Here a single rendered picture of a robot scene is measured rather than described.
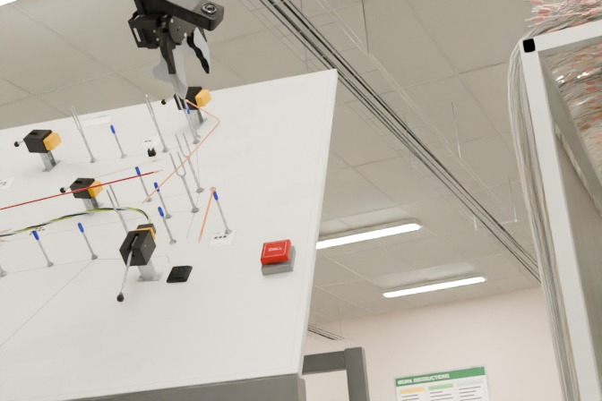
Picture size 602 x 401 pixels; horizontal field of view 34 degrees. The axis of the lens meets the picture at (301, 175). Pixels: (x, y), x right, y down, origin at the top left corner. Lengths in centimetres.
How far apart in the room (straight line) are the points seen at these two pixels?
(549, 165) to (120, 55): 430
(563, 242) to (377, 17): 397
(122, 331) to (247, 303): 23
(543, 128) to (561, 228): 18
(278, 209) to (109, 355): 44
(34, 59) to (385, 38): 204
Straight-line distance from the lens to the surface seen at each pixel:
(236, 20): 545
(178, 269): 181
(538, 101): 177
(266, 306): 166
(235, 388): 154
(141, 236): 178
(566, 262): 168
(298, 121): 217
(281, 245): 173
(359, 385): 211
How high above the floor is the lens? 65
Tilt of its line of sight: 20 degrees up
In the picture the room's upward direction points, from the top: 5 degrees counter-clockwise
